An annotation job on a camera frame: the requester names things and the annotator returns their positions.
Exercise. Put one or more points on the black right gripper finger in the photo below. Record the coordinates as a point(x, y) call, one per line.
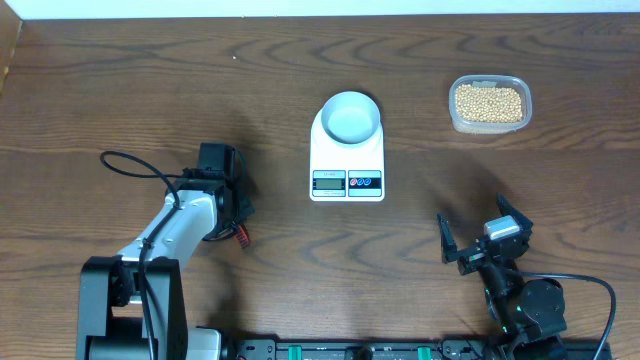
point(449, 248)
point(506, 208)

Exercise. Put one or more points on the clear plastic container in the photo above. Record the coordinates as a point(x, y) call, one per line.
point(499, 81)

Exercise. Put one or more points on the red measuring scoop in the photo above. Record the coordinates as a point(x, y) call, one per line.
point(242, 236)

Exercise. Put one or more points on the yellow soybeans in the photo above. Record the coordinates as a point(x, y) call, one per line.
point(488, 105)

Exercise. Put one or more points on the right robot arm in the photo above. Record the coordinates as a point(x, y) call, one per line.
point(531, 313)

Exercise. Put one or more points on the grey round bowl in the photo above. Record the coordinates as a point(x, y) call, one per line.
point(350, 117)

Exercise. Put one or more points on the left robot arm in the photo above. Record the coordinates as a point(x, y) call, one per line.
point(131, 305)

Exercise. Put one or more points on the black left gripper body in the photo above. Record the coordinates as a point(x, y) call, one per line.
point(239, 209)

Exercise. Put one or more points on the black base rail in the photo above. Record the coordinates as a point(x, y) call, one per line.
point(452, 348)

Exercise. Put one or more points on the white digital kitchen scale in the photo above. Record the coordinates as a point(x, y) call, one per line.
point(341, 172)

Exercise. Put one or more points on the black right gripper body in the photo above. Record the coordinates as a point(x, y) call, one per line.
point(471, 260)

